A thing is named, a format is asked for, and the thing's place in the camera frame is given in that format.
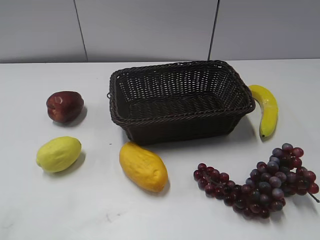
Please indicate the dark brown woven basket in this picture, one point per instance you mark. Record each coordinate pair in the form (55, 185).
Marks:
(178, 101)

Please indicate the purple grape bunch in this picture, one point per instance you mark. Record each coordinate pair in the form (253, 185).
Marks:
(268, 185)

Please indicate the orange-yellow mango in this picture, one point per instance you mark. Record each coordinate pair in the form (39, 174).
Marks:
(145, 168)

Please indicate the red apple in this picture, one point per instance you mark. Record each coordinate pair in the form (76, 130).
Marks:
(64, 106)

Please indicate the yellow lemon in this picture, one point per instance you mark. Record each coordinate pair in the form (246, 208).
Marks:
(58, 154)

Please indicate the yellow banana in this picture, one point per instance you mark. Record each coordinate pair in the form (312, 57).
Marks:
(269, 110)

